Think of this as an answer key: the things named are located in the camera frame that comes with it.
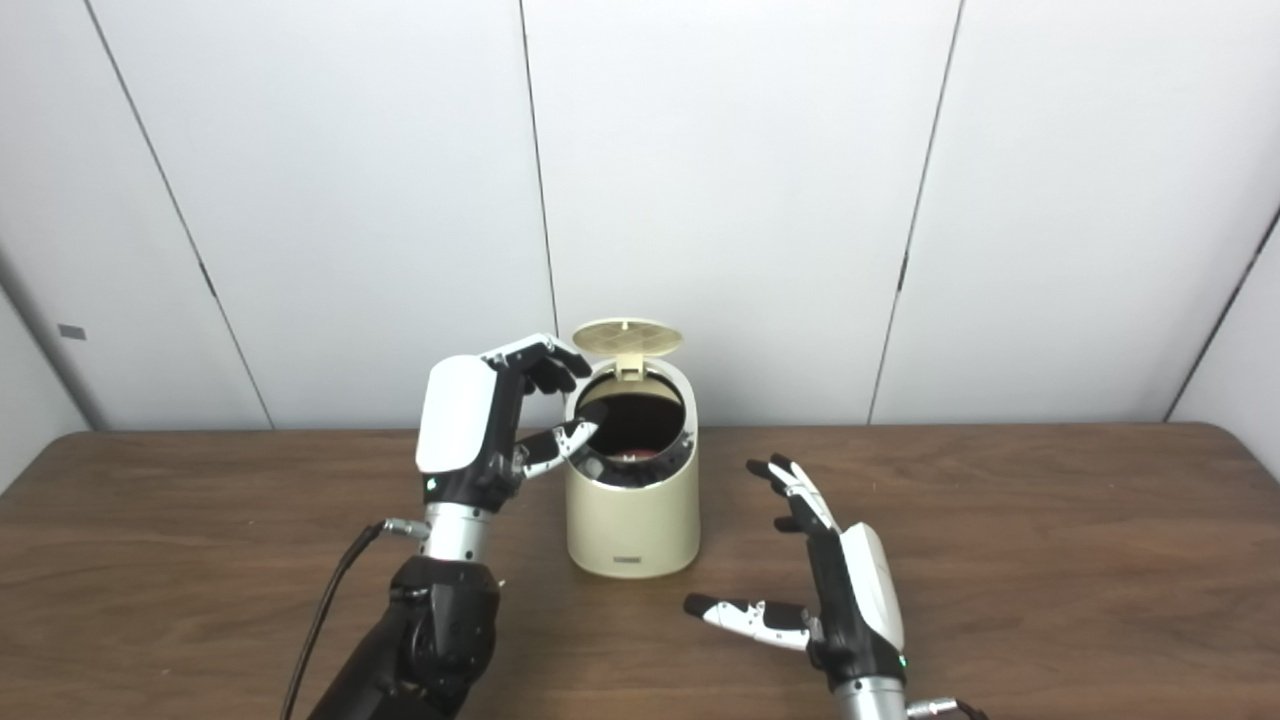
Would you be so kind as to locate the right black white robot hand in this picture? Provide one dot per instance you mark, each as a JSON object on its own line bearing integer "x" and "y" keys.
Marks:
{"x": 860, "y": 600}

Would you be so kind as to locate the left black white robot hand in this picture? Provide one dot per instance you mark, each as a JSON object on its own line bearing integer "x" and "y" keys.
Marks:
{"x": 465, "y": 425}

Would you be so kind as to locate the round cream bin lid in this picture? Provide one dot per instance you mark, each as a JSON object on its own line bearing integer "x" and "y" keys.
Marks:
{"x": 628, "y": 335}

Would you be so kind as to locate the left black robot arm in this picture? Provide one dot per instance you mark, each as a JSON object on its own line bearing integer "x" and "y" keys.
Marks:
{"x": 430, "y": 630}

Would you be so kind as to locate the cream-colored bin body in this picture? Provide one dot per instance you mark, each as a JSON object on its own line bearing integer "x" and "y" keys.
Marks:
{"x": 635, "y": 525}

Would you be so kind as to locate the small grey wall label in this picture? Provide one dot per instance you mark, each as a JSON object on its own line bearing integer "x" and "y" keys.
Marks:
{"x": 71, "y": 331}

